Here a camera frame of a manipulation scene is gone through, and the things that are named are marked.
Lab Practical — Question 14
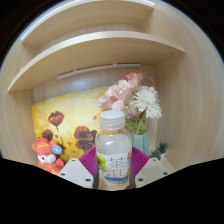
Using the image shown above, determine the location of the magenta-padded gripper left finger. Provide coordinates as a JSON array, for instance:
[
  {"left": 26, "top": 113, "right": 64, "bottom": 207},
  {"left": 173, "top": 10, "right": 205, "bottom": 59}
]
[{"left": 57, "top": 147, "right": 100, "bottom": 190}]

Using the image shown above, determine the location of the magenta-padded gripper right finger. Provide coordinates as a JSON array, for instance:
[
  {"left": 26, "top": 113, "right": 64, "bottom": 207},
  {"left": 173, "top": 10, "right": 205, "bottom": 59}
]
[{"left": 128, "top": 146, "right": 169, "bottom": 190}]

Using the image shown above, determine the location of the clear plastic drink bottle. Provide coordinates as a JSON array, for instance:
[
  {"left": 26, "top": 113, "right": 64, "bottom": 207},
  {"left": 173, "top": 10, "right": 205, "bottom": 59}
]
[{"left": 95, "top": 109, "right": 133, "bottom": 186}]

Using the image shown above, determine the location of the spiky succulent in white pot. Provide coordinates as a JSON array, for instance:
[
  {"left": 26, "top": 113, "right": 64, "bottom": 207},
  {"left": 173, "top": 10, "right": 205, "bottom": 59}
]
[{"left": 156, "top": 141, "right": 170, "bottom": 157}]

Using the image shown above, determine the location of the pale teal vase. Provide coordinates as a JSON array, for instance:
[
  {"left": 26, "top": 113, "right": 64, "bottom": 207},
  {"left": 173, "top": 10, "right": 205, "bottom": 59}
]
[{"left": 131, "top": 131, "right": 150, "bottom": 158}]

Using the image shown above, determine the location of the red plush toy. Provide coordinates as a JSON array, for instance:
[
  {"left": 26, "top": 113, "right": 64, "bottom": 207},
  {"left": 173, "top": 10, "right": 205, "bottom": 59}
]
[{"left": 31, "top": 137, "right": 66, "bottom": 176}]

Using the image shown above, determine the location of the yellow poppy flower painting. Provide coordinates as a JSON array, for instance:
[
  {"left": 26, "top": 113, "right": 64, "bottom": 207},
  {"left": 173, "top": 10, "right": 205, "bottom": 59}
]
[{"left": 31, "top": 85, "right": 111, "bottom": 163}]

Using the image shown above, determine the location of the pink and white flower bouquet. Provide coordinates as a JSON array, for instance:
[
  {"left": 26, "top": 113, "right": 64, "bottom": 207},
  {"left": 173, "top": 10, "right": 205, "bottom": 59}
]
[{"left": 97, "top": 69, "right": 163, "bottom": 136}]

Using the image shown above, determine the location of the white light bar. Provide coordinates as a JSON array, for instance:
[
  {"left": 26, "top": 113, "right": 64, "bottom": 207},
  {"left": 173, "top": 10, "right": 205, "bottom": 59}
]
[{"left": 56, "top": 63, "right": 141, "bottom": 81}]

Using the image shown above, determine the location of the light wooden shelf unit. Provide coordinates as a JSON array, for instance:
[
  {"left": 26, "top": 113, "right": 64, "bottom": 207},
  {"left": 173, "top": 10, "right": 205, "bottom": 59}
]
[{"left": 7, "top": 0, "right": 186, "bottom": 94}]

